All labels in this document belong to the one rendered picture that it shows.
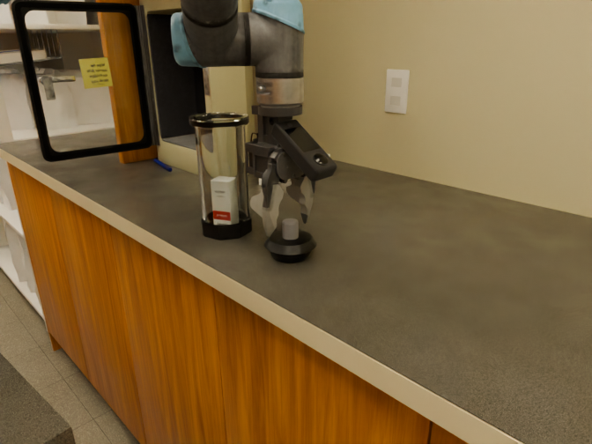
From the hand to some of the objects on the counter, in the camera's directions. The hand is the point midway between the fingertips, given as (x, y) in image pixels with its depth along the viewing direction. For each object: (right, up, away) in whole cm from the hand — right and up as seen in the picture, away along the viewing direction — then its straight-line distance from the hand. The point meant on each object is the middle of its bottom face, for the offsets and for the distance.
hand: (290, 225), depth 80 cm
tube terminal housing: (-22, +19, +63) cm, 70 cm away
